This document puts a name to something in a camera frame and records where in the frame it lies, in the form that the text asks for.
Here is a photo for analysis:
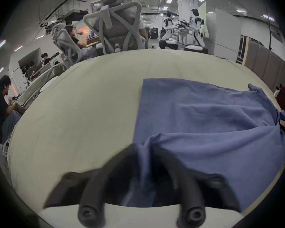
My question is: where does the white humanoid robot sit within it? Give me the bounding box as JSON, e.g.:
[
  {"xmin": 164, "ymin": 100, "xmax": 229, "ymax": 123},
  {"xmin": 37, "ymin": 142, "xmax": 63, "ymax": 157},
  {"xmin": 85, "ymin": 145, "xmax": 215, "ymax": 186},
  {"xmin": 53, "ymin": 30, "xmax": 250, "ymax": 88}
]
[
  {"xmin": 184, "ymin": 8, "xmax": 209, "ymax": 54},
  {"xmin": 159, "ymin": 10, "xmax": 179, "ymax": 50}
]

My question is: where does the padded grey headboard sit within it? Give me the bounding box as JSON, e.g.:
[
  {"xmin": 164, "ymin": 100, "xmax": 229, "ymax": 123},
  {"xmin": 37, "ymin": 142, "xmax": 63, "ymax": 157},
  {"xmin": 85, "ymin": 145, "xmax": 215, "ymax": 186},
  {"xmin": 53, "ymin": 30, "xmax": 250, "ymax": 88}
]
[{"xmin": 244, "ymin": 39, "xmax": 285, "ymax": 92}]

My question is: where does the bed with beige cover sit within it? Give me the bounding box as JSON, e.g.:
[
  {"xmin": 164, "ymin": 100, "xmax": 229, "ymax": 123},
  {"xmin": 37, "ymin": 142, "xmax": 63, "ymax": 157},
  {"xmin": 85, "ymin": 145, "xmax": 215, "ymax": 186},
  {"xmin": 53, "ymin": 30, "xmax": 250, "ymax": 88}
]
[{"xmin": 16, "ymin": 63, "xmax": 67, "ymax": 114}]

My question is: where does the group of people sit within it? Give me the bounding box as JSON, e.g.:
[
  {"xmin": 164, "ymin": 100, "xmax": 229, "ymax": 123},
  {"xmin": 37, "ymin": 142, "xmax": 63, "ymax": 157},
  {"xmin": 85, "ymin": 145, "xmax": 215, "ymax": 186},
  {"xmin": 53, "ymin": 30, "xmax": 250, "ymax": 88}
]
[{"xmin": 26, "ymin": 52, "xmax": 51, "ymax": 80}]

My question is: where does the small grey mesh office chair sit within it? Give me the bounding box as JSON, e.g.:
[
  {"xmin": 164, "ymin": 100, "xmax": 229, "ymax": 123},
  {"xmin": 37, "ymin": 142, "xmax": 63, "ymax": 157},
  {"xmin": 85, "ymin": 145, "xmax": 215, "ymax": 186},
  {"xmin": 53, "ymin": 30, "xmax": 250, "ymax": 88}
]
[{"xmin": 52, "ymin": 23, "xmax": 85, "ymax": 66}]

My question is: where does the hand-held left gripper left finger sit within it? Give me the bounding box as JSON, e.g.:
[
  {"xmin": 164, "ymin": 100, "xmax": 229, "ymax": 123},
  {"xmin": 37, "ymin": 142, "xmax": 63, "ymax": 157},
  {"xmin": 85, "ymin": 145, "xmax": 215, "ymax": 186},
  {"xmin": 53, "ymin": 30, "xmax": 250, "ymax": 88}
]
[{"xmin": 43, "ymin": 143, "xmax": 141, "ymax": 227}]

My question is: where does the bed with beige sheet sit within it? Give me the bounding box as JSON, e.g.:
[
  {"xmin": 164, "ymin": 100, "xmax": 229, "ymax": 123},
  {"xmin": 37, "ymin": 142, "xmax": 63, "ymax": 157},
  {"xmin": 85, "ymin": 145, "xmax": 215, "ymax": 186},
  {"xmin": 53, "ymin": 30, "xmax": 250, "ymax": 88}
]
[{"xmin": 7, "ymin": 49, "xmax": 285, "ymax": 219}]

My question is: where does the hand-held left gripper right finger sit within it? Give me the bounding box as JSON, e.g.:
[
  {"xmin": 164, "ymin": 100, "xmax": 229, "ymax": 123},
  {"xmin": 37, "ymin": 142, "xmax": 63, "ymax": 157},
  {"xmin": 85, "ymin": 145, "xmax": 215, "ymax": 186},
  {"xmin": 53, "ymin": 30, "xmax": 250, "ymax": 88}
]
[{"xmin": 153, "ymin": 146, "xmax": 242, "ymax": 228}]

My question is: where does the blue shirt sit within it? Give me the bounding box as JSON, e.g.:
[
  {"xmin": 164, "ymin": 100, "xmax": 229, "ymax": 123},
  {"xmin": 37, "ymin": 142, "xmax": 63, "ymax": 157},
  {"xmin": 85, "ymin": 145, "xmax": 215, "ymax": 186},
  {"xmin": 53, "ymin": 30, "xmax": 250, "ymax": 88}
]
[{"xmin": 120, "ymin": 78, "xmax": 285, "ymax": 211}]

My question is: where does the large grey mesh office chair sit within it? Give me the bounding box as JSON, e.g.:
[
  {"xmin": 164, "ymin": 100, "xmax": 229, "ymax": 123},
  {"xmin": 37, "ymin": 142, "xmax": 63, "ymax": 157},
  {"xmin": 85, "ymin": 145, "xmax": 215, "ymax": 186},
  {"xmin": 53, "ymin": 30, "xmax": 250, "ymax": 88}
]
[{"xmin": 83, "ymin": 0, "xmax": 148, "ymax": 55}]

